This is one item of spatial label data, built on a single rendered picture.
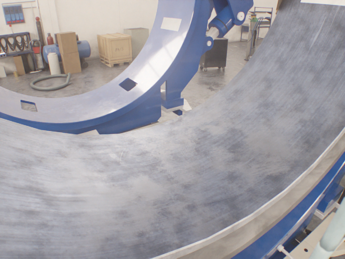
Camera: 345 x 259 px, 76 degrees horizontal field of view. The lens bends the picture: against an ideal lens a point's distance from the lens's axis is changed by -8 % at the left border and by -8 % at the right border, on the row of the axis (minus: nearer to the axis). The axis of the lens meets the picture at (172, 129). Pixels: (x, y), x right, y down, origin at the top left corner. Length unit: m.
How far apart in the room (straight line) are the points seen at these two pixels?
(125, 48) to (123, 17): 1.97
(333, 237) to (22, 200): 0.60
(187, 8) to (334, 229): 2.67
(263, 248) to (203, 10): 2.35
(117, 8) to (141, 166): 9.17
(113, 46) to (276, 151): 7.48
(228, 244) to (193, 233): 0.24
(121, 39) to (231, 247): 7.75
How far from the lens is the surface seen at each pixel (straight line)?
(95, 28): 9.65
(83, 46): 8.47
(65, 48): 7.85
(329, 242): 0.26
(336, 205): 1.91
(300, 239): 1.88
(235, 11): 3.18
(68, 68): 7.95
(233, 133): 1.13
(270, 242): 1.29
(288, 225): 1.34
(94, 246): 0.60
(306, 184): 1.15
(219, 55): 7.45
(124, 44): 8.31
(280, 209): 1.06
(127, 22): 10.07
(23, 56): 8.98
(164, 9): 3.18
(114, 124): 2.57
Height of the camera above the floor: 2.00
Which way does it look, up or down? 29 degrees down
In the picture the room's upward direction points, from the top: straight up
